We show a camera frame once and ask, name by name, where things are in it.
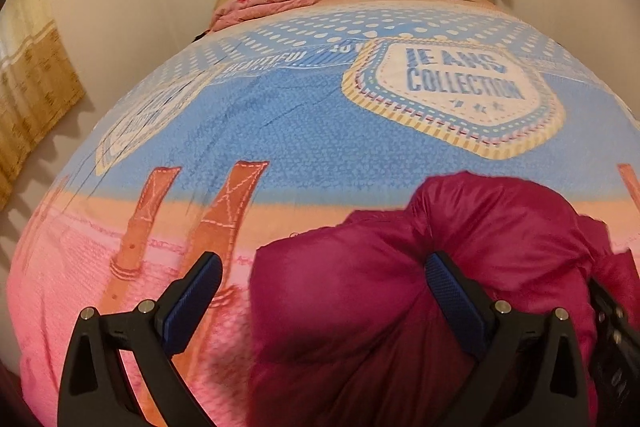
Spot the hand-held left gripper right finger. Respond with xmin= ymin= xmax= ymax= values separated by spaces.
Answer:
xmin=424 ymin=251 xmax=592 ymax=427

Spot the magenta quilted down jacket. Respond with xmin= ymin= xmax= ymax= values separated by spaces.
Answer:
xmin=247 ymin=171 xmax=640 ymax=427

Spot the beige patterned window curtain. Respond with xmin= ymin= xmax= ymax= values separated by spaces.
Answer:
xmin=0 ymin=0 xmax=87 ymax=210

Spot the printed blue pink bed blanket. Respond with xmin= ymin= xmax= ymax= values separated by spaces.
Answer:
xmin=7 ymin=0 xmax=640 ymax=427

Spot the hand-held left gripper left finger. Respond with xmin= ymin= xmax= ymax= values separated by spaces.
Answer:
xmin=56 ymin=251 xmax=224 ymax=427

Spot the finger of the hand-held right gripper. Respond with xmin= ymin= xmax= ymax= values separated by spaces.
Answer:
xmin=589 ymin=277 xmax=635 ymax=350

